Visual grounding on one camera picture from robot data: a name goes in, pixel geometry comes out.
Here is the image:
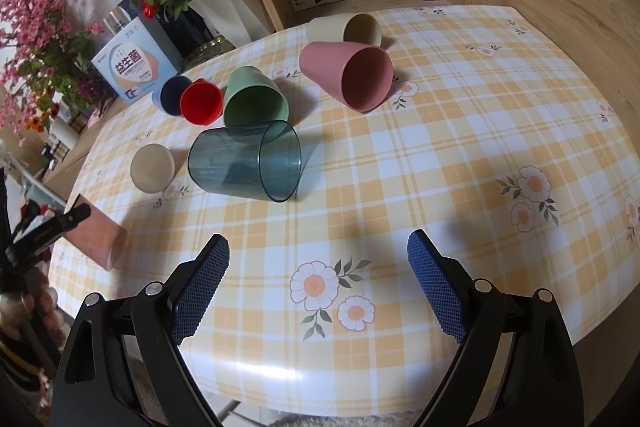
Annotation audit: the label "person left hand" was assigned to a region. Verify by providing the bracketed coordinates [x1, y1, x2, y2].
[1, 275, 68, 345]

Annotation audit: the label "green gold round tin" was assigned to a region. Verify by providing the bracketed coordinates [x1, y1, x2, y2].
[180, 36, 235, 72]

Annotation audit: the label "translucent teal plastic cup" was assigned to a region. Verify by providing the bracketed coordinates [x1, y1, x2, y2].
[186, 120, 303, 202]

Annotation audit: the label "green plastic cup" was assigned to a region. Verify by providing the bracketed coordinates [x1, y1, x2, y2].
[222, 66, 290, 127]

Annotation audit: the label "pink plastic cup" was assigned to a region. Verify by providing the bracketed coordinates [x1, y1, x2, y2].
[299, 41, 394, 113]

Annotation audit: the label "pink cherry blossom branches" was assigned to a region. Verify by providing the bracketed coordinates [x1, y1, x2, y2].
[1, 0, 111, 144]

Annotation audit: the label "white plastic cup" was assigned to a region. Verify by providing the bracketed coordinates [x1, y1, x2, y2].
[129, 143, 176, 194]

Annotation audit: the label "white probiotic box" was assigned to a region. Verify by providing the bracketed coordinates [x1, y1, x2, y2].
[92, 17, 182, 104]

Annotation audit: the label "white faceted vase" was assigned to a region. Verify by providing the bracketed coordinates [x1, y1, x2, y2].
[189, 0, 274, 48]

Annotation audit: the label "translucent brown plastic cup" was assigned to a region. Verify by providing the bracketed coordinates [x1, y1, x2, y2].
[64, 194, 127, 271]

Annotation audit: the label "yellow plaid floral tablecloth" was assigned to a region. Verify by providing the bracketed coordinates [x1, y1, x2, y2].
[50, 6, 639, 416]

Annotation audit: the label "beige plastic cup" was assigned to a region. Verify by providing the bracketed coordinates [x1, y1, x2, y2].
[306, 13, 383, 46]

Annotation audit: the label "blue plastic cup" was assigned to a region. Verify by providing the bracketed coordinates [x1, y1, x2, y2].
[152, 75, 192, 117]

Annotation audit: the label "red plastic cup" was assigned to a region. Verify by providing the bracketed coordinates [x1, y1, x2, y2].
[180, 79, 224, 126]

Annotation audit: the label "silver blue box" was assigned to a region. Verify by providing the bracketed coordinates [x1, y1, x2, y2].
[103, 0, 140, 35]

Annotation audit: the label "wooden low cabinet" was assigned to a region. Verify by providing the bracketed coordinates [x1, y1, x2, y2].
[43, 98, 127, 200]

